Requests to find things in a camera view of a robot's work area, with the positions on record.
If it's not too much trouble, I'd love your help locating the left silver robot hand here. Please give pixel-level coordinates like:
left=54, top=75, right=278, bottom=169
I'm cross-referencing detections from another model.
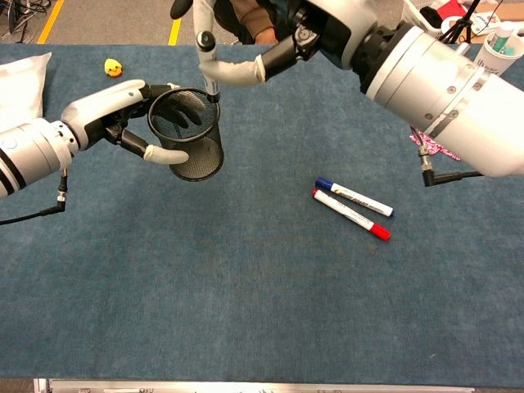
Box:
left=60, top=79, right=204, bottom=165

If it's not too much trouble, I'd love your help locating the black floor cable tangle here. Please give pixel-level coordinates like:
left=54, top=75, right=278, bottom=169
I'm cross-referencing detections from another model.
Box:
left=0, top=0, right=52, bottom=44

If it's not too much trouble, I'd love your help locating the black cylindrical pen cup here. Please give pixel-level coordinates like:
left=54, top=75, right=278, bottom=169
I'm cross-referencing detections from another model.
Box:
left=147, top=86, right=225, bottom=183

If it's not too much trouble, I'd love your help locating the black tripod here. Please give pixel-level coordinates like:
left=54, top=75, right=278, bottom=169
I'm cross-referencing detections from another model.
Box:
left=440, top=0, right=482, bottom=44

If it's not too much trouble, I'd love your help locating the red cloth item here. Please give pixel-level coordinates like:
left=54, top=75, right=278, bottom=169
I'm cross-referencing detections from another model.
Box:
left=433, top=0, right=466, bottom=17

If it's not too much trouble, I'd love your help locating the aluminium table edge rail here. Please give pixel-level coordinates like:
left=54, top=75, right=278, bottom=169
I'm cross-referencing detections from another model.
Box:
left=34, top=377, right=476, bottom=393

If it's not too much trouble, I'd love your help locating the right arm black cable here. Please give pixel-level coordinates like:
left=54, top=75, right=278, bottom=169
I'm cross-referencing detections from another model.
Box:
left=417, top=149, right=484, bottom=188

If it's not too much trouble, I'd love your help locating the white paper cup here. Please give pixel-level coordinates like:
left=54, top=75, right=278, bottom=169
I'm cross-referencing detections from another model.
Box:
left=474, top=30, right=524, bottom=79

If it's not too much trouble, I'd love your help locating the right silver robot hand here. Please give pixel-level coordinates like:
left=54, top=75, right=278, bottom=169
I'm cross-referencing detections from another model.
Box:
left=169, top=0, right=380, bottom=88

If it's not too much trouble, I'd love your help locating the yellow rubber duck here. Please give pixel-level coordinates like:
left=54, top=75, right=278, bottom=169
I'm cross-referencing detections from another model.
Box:
left=103, top=57, right=125, bottom=79

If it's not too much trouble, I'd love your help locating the person in dark clothes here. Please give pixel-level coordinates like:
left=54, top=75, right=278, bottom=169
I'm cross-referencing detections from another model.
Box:
left=212, top=0, right=302, bottom=46

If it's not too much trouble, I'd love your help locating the white plastic basket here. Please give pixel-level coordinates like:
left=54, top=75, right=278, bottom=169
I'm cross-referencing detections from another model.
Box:
left=403, top=0, right=451, bottom=32

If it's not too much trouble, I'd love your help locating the pink patterned paper sheet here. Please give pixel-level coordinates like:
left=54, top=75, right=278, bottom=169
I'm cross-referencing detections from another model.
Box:
left=409, top=125, right=451, bottom=159

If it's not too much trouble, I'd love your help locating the red-capped whiteboard marker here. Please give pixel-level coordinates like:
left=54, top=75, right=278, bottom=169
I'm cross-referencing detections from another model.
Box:
left=311, top=188, right=392, bottom=242

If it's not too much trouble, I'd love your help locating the white green bottle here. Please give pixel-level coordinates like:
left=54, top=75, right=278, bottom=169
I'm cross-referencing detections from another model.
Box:
left=490, top=20, right=516, bottom=53

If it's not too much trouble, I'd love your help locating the white pillow bag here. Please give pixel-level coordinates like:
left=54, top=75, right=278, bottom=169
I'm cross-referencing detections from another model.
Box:
left=0, top=52, right=53, bottom=132

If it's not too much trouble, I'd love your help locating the blue felt table cloth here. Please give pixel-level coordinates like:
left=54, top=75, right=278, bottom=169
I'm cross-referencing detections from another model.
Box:
left=0, top=43, right=524, bottom=377

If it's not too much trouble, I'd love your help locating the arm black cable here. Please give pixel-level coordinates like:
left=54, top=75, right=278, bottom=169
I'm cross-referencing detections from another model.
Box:
left=0, top=167, right=69, bottom=226
left=417, top=149, right=484, bottom=188

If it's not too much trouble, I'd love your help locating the blue-capped whiteboard marker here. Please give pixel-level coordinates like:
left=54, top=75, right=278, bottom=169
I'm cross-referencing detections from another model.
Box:
left=314, top=176, right=395, bottom=218

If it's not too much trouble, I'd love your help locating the black-capped whiteboard marker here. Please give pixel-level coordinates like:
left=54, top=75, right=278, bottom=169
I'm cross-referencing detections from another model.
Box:
left=196, top=30, right=221, bottom=103

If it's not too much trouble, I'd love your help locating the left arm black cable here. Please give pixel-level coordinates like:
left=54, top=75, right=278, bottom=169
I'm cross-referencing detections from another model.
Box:
left=0, top=167, right=69, bottom=226

